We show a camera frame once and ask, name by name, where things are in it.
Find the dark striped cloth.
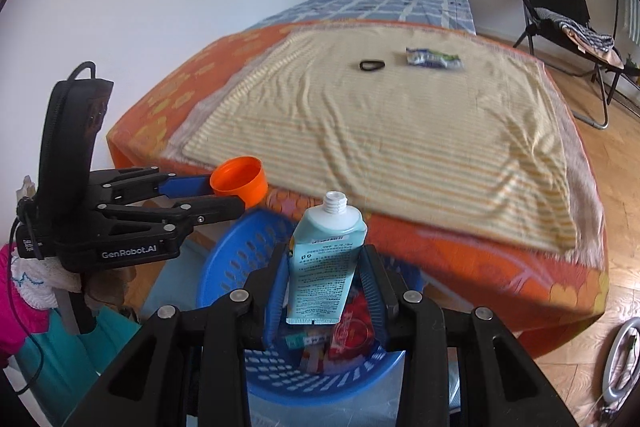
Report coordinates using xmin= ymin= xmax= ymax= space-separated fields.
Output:
xmin=535 ymin=7 xmax=616 ymax=52

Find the white ring light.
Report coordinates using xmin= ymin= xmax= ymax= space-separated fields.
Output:
xmin=600 ymin=317 xmax=640 ymax=415

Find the black cable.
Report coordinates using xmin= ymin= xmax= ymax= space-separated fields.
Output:
xmin=5 ymin=61 xmax=98 ymax=393

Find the orange cup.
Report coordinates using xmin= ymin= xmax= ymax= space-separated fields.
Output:
xmin=209 ymin=157 xmax=268 ymax=209

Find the pink cloth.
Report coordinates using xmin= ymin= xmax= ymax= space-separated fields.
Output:
xmin=565 ymin=27 xmax=626 ymax=70

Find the blue plastic basket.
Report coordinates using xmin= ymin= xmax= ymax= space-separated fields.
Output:
xmin=195 ymin=207 xmax=426 ymax=400

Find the light teal squeeze tube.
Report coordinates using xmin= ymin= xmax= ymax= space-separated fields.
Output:
xmin=285 ymin=191 xmax=368 ymax=327

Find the blue green snack wrapper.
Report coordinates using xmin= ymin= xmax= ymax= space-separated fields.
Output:
xmin=405 ymin=47 xmax=465 ymax=70

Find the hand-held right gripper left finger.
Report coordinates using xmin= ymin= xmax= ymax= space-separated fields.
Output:
xmin=65 ymin=246 xmax=292 ymax=427

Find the blue checked bedsheet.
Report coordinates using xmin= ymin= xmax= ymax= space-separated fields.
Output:
xmin=250 ymin=0 xmax=476 ymax=35

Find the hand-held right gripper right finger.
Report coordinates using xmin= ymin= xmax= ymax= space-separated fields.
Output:
xmin=356 ymin=245 xmax=581 ymax=427

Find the green striped towel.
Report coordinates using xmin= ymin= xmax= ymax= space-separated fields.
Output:
xmin=625 ymin=0 xmax=640 ymax=38

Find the orange floral blanket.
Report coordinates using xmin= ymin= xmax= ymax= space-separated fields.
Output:
xmin=106 ymin=21 xmax=611 ymax=360

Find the yellow striped cloth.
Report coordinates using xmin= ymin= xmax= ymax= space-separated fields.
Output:
xmin=182 ymin=24 xmax=581 ymax=253

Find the teal bag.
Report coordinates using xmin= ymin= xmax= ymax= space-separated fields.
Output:
xmin=47 ymin=302 xmax=146 ymax=413

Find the tan rounded object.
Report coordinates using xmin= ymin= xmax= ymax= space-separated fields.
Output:
xmin=82 ymin=268 xmax=132 ymax=309

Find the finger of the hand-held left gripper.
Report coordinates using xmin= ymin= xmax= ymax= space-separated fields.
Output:
xmin=91 ymin=166 xmax=217 ymax=204
xmin=99 ymin=196 xmax=247 ymax=234

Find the beige plaid cloth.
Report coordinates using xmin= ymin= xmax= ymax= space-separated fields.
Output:
xmin=162 ymin=22 xmax=608 ymax=268

